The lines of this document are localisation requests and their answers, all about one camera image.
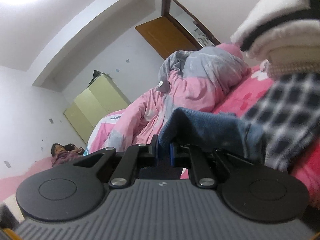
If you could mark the dark brown door frame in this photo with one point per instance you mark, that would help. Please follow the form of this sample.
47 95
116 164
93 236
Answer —
191 15

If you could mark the black white plaid shirt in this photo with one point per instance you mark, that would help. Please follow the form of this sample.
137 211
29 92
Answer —
287 110

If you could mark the pale yellow wardrobe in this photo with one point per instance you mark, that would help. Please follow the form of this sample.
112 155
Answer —
100 100

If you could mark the small black bag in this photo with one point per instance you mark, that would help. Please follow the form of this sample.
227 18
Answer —
95 76

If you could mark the brown wooden door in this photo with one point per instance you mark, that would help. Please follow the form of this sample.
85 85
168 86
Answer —
165 35

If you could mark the pink grey floral quilt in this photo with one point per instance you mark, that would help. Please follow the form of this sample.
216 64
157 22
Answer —
190 90

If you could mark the white fleece garment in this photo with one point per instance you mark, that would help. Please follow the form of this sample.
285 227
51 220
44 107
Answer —
275 10

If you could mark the white pink padded headboard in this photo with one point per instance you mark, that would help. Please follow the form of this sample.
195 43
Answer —
15 180

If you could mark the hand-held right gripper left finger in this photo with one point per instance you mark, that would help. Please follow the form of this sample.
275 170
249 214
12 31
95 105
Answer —
155 152

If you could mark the pink floral bed sheet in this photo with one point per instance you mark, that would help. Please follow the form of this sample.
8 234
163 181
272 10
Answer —
240 100

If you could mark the blue denim jeans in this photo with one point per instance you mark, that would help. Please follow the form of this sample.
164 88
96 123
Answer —
205 130

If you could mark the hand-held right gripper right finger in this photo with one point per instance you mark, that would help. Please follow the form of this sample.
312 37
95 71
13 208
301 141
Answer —
172 155

